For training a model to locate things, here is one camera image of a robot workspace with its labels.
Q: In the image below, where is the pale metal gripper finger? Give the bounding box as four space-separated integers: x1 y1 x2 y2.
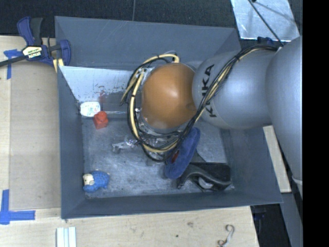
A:
123 136 139 147
112 142 136 154

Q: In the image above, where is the blue plush cloth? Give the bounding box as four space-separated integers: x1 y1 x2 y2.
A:
163 126 202 180

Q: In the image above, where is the red toy block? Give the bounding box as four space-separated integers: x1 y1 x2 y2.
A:
93 110 109 130

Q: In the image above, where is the blue toy sheep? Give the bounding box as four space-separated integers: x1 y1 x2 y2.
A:
82 170 111 193

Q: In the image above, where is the white oval packet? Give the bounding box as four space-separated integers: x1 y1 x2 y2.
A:
80 101 101 117

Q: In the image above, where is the grey metal bin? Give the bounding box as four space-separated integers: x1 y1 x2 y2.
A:
54 15 284 220

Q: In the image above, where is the small metal hook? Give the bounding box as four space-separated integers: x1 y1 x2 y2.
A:
217 224 235 247

